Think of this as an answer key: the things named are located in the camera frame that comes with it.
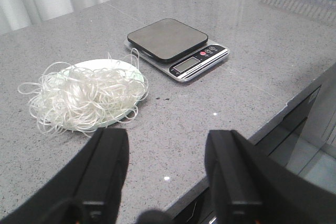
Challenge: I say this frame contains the light green round plate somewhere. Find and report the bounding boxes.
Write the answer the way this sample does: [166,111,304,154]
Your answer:
[45,59,148,132]

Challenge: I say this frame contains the white vermicelli noodle bundle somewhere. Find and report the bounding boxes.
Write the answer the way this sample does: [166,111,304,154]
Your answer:
[18,48,149,135]

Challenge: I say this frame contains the silver black kitchen scale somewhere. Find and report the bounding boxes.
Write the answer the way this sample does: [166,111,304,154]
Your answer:
[124,18,230,83]

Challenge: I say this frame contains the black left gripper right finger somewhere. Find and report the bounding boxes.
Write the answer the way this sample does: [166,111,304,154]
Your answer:
[205,130,335,223]

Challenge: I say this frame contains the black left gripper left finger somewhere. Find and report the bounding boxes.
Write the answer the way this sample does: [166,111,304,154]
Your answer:
[1,128,129,223]

